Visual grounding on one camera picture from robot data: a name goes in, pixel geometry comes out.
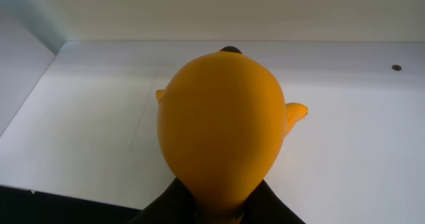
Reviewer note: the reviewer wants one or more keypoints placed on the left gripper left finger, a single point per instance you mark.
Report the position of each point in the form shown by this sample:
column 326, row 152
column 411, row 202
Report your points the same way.
column 169, row 207

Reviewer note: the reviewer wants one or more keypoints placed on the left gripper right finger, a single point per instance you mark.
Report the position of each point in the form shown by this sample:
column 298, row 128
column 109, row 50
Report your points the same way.
column 269, row 207

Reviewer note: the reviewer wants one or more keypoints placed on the orange rubber dinosaur toy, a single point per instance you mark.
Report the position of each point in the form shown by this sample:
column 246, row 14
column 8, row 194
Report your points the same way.
column 220, row 127

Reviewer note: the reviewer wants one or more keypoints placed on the white shelf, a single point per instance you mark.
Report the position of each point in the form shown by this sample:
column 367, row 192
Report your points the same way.
column 332, row 134

